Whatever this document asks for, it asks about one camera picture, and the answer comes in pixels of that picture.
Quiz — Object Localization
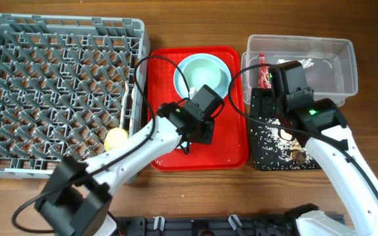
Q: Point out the yellow plastic cup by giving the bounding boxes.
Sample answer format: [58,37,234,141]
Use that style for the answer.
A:
[104,127,129,151]

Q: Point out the black plastic tray bin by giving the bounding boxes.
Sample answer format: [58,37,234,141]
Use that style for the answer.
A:
[249,88,320,171]

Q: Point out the clear plastic bin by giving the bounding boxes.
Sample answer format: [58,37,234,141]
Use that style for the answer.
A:
[241,34,358,106]

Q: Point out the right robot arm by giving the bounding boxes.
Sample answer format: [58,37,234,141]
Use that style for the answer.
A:
[265,61,378,235]

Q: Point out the white plastic spoon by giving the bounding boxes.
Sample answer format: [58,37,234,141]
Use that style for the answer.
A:
[119,82,129,130]

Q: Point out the grey plastic dishwasher rack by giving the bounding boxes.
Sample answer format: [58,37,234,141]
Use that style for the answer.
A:
[0,13,150,178]

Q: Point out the light green small bowl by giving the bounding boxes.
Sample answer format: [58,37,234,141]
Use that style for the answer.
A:
[183,59,221,91]

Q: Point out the food scraps and rice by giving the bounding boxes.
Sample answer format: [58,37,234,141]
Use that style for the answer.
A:
[249,123,319,171]

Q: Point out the red plastic tray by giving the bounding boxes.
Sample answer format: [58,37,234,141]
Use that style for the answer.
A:
[148,46,249,171]

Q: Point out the light blue plate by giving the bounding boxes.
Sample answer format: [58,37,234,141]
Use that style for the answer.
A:
[173,53,231,98]

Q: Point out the white napkin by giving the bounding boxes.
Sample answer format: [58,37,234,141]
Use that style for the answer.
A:
[277,58,314,69]

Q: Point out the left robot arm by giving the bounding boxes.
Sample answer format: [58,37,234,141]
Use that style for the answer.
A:
[35,85,224,236]

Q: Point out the red snack wrapper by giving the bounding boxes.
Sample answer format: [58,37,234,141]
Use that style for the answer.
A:
[259,53,272,89]

